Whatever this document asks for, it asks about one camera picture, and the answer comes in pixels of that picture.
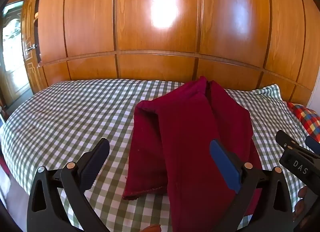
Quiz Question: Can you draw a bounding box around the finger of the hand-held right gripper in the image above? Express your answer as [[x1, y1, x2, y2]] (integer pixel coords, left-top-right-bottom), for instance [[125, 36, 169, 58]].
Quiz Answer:
[[276, 130, 320, 160], [305, 136, 320, 152]]

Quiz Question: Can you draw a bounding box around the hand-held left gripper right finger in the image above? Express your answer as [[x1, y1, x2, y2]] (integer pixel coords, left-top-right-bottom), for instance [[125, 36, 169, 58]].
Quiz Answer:
[[209, 139, 293, 232]]

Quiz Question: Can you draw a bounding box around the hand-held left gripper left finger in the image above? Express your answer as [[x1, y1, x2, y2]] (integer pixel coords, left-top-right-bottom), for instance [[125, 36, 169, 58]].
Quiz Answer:
[[26, 137, 112, 232]]

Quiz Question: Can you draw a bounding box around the dark red cloth garment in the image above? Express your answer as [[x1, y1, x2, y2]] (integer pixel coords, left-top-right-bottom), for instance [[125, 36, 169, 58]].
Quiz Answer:
[[122, 75, 263, 232]]

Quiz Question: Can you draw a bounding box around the person's right hand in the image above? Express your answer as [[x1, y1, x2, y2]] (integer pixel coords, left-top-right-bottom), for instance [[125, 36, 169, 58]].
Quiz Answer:
[[292, 186, 310, 225]]

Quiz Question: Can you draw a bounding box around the multicoloured checked pillow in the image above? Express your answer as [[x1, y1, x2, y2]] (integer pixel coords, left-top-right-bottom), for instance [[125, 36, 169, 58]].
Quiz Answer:
[[287, 101, 320, 145]]

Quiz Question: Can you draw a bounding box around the green checkered bed sheet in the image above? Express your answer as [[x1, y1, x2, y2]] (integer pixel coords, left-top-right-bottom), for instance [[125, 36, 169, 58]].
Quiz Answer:
[[0, 79, 320, 232]]

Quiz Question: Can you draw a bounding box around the wooden room door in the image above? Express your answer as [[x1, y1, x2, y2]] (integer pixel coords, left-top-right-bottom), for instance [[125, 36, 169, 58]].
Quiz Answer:
[[21, 0, 50, 95]]

